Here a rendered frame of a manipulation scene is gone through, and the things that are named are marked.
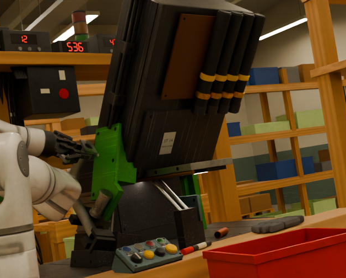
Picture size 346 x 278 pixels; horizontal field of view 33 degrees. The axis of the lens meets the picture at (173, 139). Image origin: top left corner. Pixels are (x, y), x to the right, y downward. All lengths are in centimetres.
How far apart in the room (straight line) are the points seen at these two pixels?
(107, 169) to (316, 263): 64
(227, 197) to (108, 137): 88
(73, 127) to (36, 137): 765
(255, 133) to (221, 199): 476
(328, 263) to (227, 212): 112
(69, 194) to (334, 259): 60
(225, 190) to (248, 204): 916
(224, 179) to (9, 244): 158
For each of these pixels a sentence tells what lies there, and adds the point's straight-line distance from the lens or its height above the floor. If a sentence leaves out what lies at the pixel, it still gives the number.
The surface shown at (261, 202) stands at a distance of 1182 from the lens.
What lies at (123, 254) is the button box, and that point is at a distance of 140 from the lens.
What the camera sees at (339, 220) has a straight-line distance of 195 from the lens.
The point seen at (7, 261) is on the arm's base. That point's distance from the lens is 95.
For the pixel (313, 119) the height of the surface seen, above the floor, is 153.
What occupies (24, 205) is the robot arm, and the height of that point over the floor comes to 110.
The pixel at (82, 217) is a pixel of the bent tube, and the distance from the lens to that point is 167.
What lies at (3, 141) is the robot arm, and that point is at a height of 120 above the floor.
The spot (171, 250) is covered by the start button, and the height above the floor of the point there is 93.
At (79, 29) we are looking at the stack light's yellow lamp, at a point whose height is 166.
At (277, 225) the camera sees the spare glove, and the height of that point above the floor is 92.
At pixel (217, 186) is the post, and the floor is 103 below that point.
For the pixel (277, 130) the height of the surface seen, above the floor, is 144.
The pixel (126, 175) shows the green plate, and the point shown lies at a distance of 166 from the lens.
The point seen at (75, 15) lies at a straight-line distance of 217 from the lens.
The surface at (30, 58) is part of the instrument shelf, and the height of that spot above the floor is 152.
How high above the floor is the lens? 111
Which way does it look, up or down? 3 degrees up
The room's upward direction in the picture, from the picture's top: 9 degrees counter-clockwise
